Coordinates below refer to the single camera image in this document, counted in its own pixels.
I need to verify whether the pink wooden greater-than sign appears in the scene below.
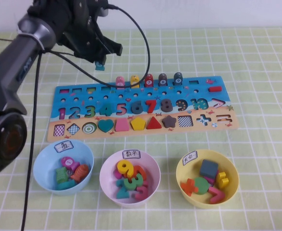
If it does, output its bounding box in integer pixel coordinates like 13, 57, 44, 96
208, 187, 226, 205

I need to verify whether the yellow wooden equals sign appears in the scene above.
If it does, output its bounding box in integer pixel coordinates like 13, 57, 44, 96
215, 172, 229, 190

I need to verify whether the dark grey fish number nine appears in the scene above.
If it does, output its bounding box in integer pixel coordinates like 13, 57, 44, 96
173, 72, 184, 86

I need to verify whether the orange wooden number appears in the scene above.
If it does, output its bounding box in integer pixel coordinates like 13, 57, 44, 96
133, 165, 148, 181

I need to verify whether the dark slate wooden square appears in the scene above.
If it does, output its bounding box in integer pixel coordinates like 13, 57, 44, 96
199, 159, 219, 179

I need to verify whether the pink wooden number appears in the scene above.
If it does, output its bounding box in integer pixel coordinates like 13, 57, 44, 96
133, 181, 149, 201

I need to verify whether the teal wooden number two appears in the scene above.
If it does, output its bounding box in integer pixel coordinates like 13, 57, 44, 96
116, 179, 130, 200

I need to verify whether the pink wooden trapezoid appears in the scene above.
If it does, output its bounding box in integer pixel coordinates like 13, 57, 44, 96
115, 119, 130, 132

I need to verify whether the green checked tablecloth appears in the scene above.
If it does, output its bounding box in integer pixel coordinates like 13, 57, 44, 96
0, 26, 282, 231

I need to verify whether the teal wooden number four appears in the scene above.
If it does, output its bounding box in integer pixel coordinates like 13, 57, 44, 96
99, 103, 114, 116

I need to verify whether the teal wooden heart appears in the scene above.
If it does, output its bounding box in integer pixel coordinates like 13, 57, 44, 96
97, 119, 114, 133

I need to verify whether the red fish number seven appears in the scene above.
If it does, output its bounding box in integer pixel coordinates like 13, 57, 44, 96
144, 74, 154, 88

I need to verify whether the red wooden triangle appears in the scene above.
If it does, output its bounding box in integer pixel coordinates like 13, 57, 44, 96
146, 116, 162, 130

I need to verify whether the light teal wooden fish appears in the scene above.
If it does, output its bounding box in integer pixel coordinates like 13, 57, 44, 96
56, 180, 78, 191

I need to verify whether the yellow fish peg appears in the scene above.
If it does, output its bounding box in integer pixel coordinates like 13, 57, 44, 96
130, 75, 141, 89

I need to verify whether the yellow wooden number nine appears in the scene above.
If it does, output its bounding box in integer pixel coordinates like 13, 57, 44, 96
116, 160, 134, 179

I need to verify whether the red wooden number seven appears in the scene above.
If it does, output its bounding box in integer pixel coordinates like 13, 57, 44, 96
145, 100, 158, 114

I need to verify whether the green wooden number three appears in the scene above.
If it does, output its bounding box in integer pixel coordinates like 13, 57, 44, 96
123, 173, 144, 191

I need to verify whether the light blue plastic bowl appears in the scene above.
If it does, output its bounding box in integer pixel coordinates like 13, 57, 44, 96
33, 139, 94, 196

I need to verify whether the pink wooden number five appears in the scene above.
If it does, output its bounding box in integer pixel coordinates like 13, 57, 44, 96
116, 103, 128, 116

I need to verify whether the green wooden fish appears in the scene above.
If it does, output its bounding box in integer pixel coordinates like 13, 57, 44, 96
55, 167, 69, 185

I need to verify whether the orange wooden fish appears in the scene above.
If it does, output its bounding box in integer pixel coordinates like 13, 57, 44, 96
70, 164, 90, 182

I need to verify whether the orange wooden cross sign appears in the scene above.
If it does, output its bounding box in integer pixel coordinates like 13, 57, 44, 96
180, 178, 199, 197

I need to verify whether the colourful wooden puzzle board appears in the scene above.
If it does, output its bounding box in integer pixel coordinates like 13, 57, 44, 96
45, 76, 240, 142

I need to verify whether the black camera cable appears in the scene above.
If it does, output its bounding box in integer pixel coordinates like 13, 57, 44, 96
20, 4, 152, 231

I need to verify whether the brown wooden star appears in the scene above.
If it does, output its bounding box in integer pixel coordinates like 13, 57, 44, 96
161, 115, 177, 128

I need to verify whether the green wooden circle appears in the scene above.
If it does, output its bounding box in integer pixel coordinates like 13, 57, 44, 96
193, 177, 210, 195

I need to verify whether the yellow plastic bowl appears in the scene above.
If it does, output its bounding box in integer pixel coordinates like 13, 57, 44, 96
175, 149, 240, 209

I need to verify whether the magenta wooden shape piece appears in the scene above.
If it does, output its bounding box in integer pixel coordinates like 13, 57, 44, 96
209, 169, 220, 185

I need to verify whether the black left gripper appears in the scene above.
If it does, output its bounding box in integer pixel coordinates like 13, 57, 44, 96
63, 0, 123, 65

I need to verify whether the slate blue wooden number six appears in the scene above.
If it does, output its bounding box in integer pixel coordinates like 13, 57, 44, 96
131, 101, 144, 115

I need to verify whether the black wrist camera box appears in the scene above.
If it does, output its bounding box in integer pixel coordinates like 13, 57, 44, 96
90, 0, 109, 17

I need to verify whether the yellow wooden pentagon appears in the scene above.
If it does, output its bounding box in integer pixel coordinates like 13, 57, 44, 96
130, 117, 147, 131

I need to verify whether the brown wooden number eight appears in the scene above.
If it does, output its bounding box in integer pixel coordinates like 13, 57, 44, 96
160, 99, 174, 113

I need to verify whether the pink fish peg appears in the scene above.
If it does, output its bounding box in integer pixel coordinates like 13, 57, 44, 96
115, 76, 126, 90

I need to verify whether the pink plastic bowl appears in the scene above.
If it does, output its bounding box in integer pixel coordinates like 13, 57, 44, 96
99, 149, 161, 205

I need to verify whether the dark grey fish peg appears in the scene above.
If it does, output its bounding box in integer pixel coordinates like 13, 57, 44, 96
158, 73, 168, 87

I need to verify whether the magenta fish number one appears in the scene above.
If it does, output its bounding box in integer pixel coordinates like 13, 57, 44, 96
61, 156, 81, 170

